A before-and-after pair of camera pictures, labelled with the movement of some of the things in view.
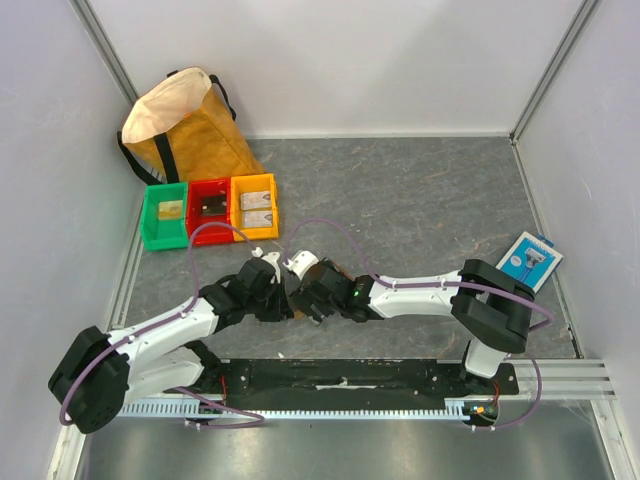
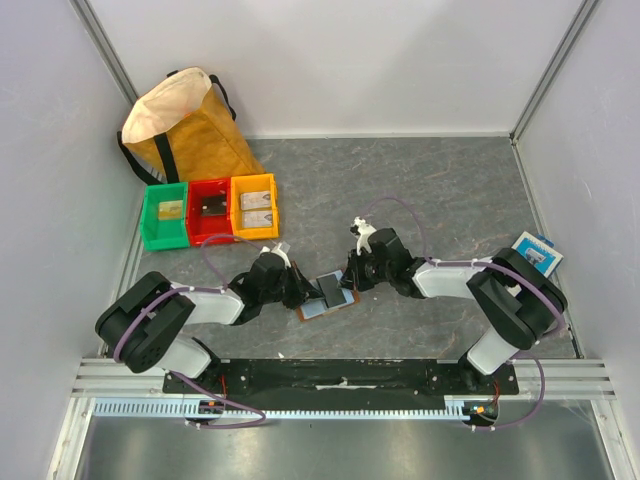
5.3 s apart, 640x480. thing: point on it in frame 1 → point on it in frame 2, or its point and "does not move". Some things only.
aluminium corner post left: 91,26 does not move
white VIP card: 258,218 does not move
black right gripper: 310,298 → 355,273
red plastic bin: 209,200 does not move
